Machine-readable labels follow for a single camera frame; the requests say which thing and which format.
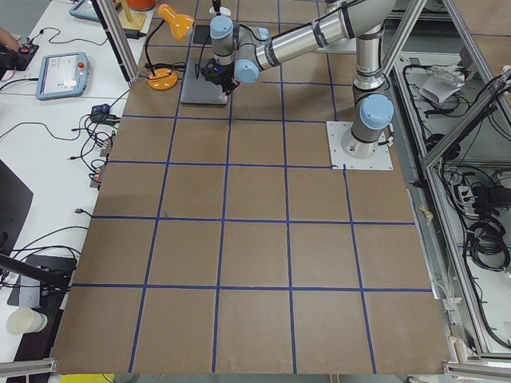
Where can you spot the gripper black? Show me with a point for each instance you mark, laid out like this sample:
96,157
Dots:
224,76

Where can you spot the pink marker pen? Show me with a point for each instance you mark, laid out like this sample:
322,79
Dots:
223,97

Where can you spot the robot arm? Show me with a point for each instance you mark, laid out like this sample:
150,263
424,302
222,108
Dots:
241,53

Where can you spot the black mousepad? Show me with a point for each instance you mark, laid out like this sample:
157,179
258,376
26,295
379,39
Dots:
201,35

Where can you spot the silver closed laptop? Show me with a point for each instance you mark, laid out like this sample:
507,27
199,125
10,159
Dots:
198,91

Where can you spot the orange desk lamp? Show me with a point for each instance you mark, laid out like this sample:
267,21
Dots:
164,48

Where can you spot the black power adapter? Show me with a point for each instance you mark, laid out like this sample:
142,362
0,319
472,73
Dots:
133,34

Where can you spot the wooden stand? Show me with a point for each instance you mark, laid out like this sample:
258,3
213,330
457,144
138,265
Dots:
131,20

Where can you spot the orange cylindrical container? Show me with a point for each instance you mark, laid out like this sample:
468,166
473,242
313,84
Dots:
141,5

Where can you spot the blue teach pendant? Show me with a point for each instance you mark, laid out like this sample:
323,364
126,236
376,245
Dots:
84,9
62,75

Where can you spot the person at desk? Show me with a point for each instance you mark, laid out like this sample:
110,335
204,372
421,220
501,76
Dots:
9,52

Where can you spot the white paper cup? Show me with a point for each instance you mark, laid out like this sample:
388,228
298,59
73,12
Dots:
26,321

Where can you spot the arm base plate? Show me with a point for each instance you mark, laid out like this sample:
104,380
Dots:
341,46
347,153

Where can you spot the aluminium frame post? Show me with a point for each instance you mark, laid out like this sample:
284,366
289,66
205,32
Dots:
115,34

